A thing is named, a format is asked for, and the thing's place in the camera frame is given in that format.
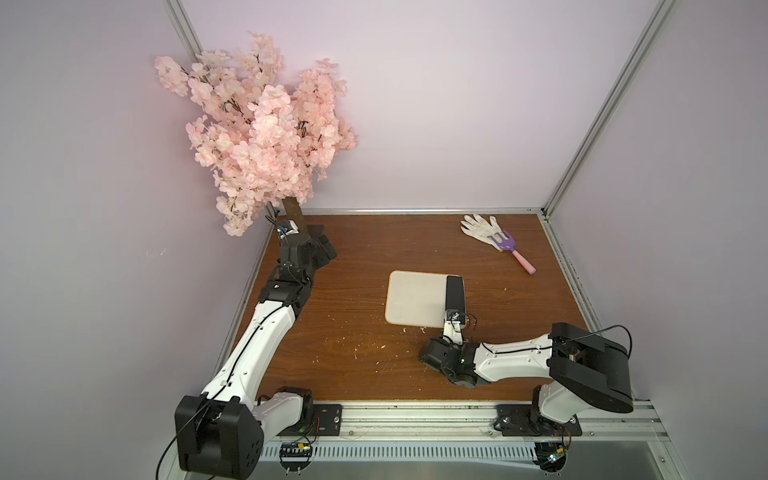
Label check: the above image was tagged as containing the black cleaver knife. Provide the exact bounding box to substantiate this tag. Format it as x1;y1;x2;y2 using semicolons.
445;275;467;324

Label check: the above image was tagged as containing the white cutting board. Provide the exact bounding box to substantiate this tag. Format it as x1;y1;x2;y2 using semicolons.
384;270;448;328

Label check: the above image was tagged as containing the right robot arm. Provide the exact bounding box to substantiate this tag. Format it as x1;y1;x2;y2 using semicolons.
419;323;634;424

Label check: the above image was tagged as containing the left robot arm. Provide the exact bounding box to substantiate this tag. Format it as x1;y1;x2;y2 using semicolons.
174;225;336;479

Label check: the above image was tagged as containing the right circuit board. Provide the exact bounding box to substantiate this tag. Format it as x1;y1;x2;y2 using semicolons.
533;442;567;474

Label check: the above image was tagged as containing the circuit board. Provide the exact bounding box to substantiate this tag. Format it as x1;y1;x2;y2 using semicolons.
278;441;314;475
533;442;567;474

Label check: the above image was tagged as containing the left circuit board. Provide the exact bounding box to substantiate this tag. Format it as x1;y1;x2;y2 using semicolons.
278;441;314;475

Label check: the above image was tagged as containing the pink cherry blossom tree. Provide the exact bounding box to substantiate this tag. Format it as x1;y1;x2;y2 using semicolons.
154;34;357;237

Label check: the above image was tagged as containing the purple pink toy rake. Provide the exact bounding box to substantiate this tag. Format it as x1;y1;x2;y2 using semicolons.
490;230;537;275

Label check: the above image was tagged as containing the white work glove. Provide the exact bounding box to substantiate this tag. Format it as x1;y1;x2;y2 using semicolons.
460;214;502;249

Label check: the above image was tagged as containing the dark metal tree base plate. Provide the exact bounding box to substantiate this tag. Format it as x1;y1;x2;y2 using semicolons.
308;225;324;238

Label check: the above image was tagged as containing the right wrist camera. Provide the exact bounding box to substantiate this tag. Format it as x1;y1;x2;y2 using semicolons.
442;309;469;346

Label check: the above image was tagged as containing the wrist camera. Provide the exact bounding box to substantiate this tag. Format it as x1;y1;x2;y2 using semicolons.
442;309;469;346
275;220;300;237

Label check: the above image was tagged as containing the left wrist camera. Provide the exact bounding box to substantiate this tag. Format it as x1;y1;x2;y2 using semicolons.
275;220;300;237

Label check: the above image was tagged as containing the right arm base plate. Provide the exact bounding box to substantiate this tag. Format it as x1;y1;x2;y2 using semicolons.
492;404;583;437

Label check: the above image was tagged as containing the aluminium front rail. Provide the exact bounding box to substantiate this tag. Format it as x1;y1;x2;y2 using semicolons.
175;399;671;444

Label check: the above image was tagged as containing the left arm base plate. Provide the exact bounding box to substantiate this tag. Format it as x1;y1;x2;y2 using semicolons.
280;403;343;438

